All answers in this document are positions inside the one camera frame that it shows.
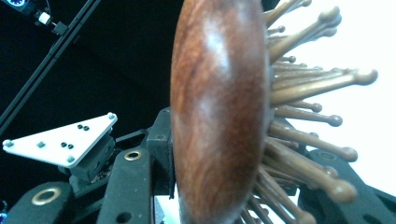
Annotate small white connector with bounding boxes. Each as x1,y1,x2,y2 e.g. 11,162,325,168
37,11,52,26

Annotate black tripod stand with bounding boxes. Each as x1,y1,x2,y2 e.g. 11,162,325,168
0,0,103,136

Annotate blue-lit device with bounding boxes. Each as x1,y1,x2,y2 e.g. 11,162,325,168
5,0,33,14

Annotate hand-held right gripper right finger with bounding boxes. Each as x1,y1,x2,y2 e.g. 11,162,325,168
298,148,396,224

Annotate wooden paddle hairbrush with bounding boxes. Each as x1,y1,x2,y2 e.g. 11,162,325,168
169,0,379,224

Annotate black curtain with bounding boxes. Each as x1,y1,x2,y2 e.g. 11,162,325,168
0,0,185,218

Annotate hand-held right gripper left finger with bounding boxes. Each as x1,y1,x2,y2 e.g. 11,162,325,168
96,106,176,224

